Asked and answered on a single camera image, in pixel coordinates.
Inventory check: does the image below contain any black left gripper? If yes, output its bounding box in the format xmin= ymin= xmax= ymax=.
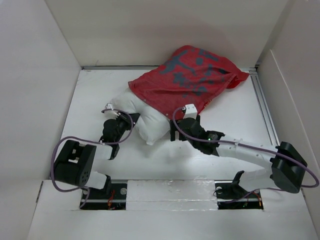
xmin=112 ymin=110 xmax=139 ymax=143

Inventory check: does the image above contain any white pillow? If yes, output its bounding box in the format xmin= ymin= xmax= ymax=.
xmin=110 ymin=88 xmax=170 ymax=146

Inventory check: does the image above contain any red patterned pillowcase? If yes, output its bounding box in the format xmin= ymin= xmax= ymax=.
xmin=128 ymin=45 xmax=249 ymax=120

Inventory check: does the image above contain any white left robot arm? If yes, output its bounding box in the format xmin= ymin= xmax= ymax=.
xmin=50 ymin=109 xmax=140 ymax=193

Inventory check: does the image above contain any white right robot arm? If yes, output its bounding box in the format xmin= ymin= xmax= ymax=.
xmin=169 ymin=116 xmax=308 ymax=198

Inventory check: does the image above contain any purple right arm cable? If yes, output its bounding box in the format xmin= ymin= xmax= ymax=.
xmin=172 ymin=106 xmax=320 ymax=205

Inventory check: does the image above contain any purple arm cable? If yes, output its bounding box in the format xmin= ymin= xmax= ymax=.
xmin=49 ymin=108 xmax=135 ymax=207
xmin=172 ymin=106 xmax=320 ymax=205

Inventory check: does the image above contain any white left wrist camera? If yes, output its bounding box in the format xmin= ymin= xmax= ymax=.
xmin=101 ymin=103 xmax=119 ymax=119

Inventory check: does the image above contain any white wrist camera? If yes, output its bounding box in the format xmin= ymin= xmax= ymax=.
xmin=101 ymin=103 xmax=119 ymax=119
xmin=182 ymin=103 xmax=198 ymax=120

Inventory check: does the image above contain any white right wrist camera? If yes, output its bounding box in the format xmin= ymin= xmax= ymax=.
xmin=182 ymin=103 xmax=198 ymax=120

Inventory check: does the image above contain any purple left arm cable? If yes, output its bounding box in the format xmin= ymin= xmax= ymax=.
xmin=49 ymin=108 xmax=135 ymax=207

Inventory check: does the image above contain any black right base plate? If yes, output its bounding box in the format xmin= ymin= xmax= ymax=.
xmin=213 ymin=181 xmax=264 ymax=210

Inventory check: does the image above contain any aluminium right side rail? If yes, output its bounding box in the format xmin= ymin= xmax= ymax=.
xmin=249 ymin=68 xmax=280 ymax=145

